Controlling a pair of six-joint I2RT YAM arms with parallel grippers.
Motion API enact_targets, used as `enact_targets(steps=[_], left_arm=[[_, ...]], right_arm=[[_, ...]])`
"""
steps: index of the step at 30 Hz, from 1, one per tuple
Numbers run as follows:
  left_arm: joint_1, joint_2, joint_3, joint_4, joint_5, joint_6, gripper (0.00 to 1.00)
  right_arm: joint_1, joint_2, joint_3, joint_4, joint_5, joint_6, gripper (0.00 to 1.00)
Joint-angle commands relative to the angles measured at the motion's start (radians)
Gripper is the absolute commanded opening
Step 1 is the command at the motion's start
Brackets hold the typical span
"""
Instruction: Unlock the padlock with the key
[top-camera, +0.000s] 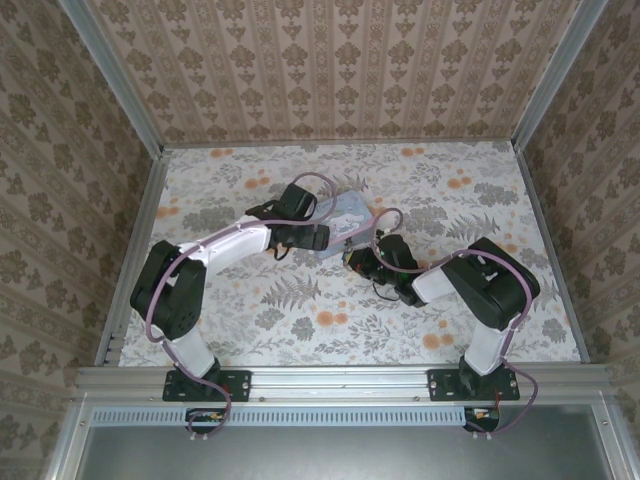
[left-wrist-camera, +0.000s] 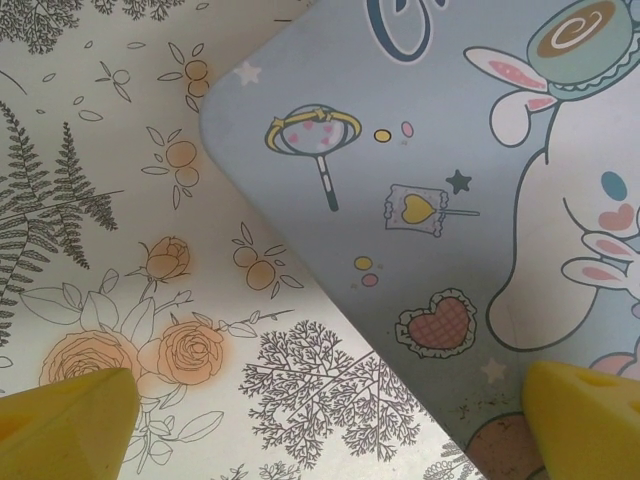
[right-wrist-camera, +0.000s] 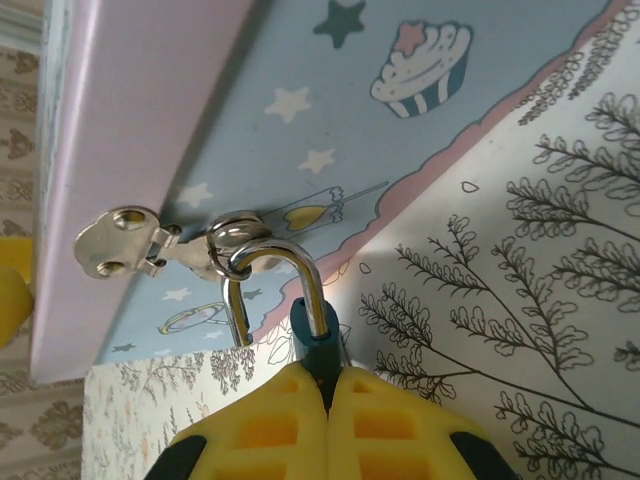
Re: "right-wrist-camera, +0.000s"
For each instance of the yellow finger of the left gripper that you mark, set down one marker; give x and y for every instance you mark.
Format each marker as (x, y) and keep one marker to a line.
(12, 300)

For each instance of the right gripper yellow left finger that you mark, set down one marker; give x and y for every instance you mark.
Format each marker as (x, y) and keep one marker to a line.
(270, 430)

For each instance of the cartoon bunny tin box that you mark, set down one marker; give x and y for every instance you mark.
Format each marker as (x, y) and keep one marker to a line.
(350, 125)

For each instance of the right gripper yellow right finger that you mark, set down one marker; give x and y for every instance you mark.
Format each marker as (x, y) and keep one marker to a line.
(400, 435)

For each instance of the silver hasp latch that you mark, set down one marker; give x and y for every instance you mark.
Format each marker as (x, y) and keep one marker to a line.
(115, 245)

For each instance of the teal padlock with silver shackle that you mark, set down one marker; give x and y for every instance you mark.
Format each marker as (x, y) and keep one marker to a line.
(312, 285)

